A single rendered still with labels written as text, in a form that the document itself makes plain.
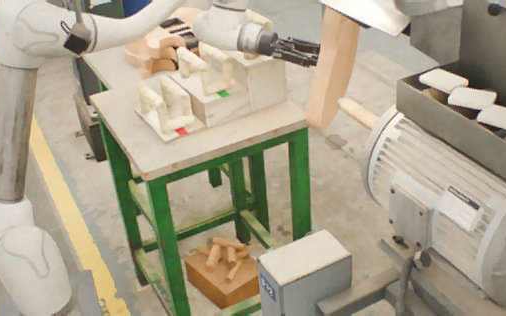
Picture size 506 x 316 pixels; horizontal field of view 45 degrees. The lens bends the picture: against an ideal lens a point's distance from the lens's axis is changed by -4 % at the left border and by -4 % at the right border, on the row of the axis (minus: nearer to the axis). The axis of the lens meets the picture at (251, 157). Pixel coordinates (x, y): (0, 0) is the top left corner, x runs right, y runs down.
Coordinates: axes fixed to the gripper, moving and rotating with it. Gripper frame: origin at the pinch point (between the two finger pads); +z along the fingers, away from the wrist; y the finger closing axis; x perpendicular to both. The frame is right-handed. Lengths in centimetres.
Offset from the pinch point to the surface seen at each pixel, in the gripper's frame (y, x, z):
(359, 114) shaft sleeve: 42.4, 7.3, 17.6
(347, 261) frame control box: 71, -9, 26
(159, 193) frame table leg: 26, -45, -37
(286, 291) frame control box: 81, -12, 17
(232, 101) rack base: -5.3, -24.8, -29.1
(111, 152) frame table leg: -10, -63, -77
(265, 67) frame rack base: -14.9, -14.7, -22.7
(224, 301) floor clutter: -10, -117, -25
